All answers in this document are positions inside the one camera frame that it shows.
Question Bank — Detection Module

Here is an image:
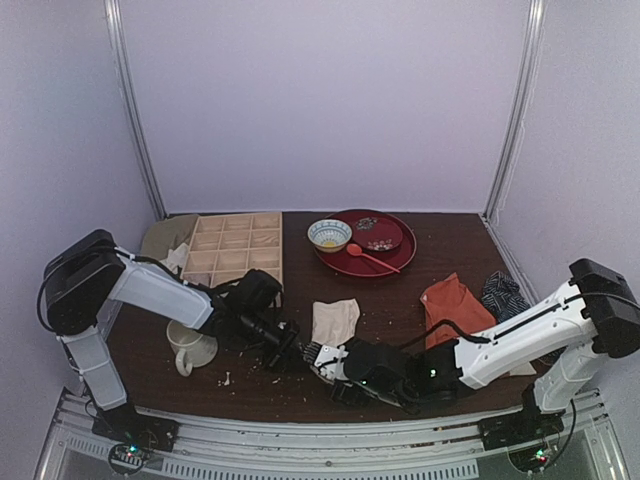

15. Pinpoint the round red tray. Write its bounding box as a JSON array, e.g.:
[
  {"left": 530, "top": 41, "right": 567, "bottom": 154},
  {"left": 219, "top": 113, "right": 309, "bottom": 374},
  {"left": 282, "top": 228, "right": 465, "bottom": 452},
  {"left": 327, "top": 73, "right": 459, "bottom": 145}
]
[{"left": 307, "top": 209, "right": 417, "bottom": 278}]

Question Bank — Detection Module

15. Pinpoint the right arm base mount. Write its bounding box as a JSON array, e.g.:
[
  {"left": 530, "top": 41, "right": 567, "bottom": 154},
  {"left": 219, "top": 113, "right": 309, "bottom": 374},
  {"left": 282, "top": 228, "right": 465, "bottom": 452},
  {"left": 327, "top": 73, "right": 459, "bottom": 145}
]
[{"left": 478, "top": 407, "right": 565, "bottom": 451}]

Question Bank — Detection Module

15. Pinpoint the blue patterned bowl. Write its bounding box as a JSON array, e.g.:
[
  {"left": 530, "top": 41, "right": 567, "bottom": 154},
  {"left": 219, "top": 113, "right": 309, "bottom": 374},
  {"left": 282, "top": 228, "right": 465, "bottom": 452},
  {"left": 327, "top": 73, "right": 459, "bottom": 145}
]
[{"left": 307, "top": 219, "right": 352, "bottom": 253}]

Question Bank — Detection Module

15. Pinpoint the orange underwear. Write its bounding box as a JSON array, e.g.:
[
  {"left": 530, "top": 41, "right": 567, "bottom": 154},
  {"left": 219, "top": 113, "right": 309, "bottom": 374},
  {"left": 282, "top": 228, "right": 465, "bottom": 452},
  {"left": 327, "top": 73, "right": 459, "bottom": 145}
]
[{"left": 420, "top": 273, "right": 497, "bottom": 334}]

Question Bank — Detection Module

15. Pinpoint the red plastic spoon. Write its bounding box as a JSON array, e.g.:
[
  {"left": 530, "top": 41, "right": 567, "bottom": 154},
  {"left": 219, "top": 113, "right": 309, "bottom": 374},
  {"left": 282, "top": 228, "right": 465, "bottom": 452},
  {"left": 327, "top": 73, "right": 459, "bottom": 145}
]
[{"left": 346, "top": 243, "right": 400, "bottom": 274}]

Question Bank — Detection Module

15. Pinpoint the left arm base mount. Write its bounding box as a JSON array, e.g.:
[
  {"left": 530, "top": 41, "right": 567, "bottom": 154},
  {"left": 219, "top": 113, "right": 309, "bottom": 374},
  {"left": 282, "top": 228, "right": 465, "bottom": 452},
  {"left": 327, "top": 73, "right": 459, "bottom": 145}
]
[{"left": 92, "top": 402, "right": 179, "bottom": 452}]

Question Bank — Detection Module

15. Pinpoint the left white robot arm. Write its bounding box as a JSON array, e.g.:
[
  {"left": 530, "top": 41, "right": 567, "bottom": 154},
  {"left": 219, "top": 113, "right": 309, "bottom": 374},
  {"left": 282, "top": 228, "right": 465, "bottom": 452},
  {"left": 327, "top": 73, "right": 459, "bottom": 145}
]
[{"left": 36, "top": 229, "right": 303, "bottom": 412}]

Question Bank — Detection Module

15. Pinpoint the aluminium frame post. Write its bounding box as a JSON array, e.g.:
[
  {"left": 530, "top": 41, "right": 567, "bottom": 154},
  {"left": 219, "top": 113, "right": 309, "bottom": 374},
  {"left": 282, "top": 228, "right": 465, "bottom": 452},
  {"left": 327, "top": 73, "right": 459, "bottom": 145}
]
[
  {"left": 483, "top": 0, "right": 547, "bottom": 223},
  {"left": 103, "top": 0, "right": 167, "bottom": 220}
]

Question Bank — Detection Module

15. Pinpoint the right aluminium frame post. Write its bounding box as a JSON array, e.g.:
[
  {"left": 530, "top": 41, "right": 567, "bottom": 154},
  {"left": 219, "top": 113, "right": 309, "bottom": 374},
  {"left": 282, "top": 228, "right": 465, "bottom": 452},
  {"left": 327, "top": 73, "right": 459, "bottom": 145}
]
[{"left": 483, "top": 0, "right": 547, "bottom": 223}]

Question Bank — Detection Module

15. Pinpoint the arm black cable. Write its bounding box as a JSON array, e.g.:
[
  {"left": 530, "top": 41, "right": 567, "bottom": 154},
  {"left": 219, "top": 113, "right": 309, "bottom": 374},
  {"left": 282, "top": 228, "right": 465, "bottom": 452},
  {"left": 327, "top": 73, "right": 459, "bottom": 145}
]
[
  {"left": 399, "top": 317, "right": 494, "bottom": 351},
  {"left": 35, "top": 249, "right": 251, "bottom": 334}
]

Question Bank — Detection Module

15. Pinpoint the left aluminium frame post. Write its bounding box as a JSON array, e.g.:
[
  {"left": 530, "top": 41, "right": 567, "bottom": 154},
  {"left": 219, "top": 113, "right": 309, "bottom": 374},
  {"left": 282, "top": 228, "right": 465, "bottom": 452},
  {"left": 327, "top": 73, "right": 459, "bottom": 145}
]
[{"left": 103, "top": 0, "right": 167, "bottom": 220}]

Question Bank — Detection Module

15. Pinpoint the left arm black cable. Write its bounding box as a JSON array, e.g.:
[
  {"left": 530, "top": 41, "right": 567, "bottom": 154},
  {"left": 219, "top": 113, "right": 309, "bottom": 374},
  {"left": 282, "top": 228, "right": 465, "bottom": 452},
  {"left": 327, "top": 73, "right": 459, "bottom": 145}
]
[{"left": 35, "top": 249, "right": 251, "bottom": 334}]

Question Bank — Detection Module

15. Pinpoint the wooden compartment tray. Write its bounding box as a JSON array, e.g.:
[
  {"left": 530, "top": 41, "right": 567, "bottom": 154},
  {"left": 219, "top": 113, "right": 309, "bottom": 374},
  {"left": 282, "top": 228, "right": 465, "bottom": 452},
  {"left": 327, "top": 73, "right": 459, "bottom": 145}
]
[{"left": 181, "top": 212, "right": 283, "bottom": 287}]

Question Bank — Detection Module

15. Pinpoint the beige underwear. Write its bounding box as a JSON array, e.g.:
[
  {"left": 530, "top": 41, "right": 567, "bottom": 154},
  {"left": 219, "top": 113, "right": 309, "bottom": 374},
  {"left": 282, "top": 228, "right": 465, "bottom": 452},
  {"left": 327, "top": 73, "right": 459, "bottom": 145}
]
[{"left": 311, "top": 299, "right": 360, "bottom": 349}]

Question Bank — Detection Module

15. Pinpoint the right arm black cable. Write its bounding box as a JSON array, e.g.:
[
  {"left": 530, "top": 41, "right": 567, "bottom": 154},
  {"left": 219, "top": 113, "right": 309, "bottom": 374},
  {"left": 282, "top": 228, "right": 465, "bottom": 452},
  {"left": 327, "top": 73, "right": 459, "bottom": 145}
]
[{"left": 399, "top": 317, "right": 494, "bottom": 351}]

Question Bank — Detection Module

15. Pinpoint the striped dark underwear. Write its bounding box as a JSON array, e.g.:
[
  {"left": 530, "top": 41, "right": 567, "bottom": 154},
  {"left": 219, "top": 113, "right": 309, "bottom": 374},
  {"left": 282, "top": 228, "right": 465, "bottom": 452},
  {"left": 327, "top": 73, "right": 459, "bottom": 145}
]
[{"left": 480, "top": 271, "right": 531, "bottom": 323}]

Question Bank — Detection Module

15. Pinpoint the olive cloth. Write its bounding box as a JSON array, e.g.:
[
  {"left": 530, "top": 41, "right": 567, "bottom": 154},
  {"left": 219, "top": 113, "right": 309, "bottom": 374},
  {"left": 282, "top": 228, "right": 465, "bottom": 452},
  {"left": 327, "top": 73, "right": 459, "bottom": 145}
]
[{"left": 140, "top": 214, "right": 199, "bottom": 274}]

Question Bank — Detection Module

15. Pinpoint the red floral small plate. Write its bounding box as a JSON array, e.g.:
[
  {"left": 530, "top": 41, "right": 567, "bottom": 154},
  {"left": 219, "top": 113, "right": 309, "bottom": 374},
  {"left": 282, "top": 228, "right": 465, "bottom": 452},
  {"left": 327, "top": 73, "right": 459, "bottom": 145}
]
[{"left": 351, "top": 216, "right": 404, "bottom": 252}]

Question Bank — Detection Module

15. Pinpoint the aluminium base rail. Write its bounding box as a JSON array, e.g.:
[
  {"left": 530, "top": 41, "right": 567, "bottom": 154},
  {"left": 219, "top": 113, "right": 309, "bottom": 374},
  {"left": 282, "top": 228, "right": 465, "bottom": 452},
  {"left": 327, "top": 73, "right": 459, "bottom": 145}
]
[{"left": 33, "top": 389, "right": 635, "bottom": 479}]

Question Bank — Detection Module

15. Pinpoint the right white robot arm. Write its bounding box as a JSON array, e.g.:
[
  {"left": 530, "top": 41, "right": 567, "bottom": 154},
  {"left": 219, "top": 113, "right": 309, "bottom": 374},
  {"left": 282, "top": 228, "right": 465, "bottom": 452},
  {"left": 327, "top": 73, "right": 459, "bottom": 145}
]
[{"left": 303, "top": 259, "right": 639, "bottom": 414}]

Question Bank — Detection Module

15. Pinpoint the white ceramic mug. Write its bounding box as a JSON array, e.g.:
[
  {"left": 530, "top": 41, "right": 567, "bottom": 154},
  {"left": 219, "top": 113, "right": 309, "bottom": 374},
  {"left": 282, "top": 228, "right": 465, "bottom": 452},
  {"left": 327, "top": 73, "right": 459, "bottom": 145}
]
[{"left": 166, "top": 321, "right": 218, "bottom": 377}]

